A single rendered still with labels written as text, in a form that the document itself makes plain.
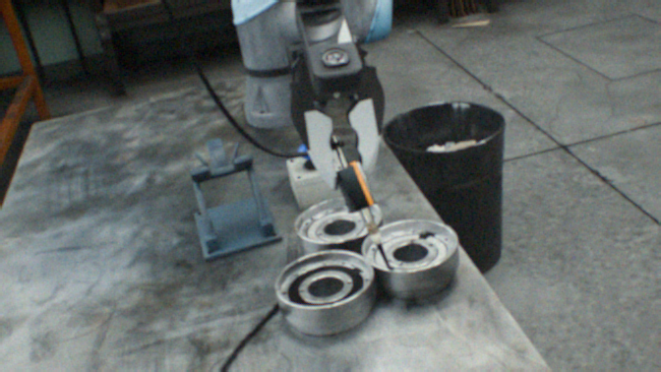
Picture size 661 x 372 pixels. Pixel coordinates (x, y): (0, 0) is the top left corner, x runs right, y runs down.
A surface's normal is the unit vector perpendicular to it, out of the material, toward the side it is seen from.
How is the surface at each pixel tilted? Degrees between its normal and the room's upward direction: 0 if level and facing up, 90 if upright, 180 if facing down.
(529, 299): 0
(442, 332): 0
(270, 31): 90
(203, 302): 0
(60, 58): 90
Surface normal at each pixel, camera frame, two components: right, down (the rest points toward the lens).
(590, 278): -0.16, -0.87
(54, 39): 0.21, 0.42
